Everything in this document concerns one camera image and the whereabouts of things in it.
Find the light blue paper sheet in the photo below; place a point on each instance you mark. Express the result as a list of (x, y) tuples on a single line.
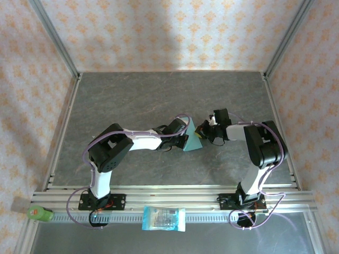
[(194, 143)]

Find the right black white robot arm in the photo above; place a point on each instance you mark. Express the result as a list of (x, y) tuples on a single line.
[(265, 148)]

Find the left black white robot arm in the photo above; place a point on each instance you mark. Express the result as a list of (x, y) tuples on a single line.
[(111, 153)]

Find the grey metal sheet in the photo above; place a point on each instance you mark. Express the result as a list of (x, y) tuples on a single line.
[(185, 240)]

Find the blue plastic wipes packet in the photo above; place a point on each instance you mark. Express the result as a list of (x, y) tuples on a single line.
[(163, 218)]

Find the green bottle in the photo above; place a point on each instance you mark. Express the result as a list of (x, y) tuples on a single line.
[(39, 213)]

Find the aluminium table side rail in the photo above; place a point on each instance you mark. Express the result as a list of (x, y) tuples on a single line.
[(63, 132), (274, 105)]

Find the wide aluminium mounting rail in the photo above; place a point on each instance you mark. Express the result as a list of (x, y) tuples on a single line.
[(172, 197)]

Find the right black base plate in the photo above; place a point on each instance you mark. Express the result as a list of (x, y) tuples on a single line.
[(226, 202)]

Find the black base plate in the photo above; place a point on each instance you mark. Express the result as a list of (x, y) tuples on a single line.
[(226, 202), (119, 202)]

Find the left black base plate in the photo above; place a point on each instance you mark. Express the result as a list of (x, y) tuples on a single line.
[(119, 202)]

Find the aluminium frame post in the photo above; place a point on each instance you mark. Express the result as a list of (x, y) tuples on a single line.
[(57, 39), (287, 39)]

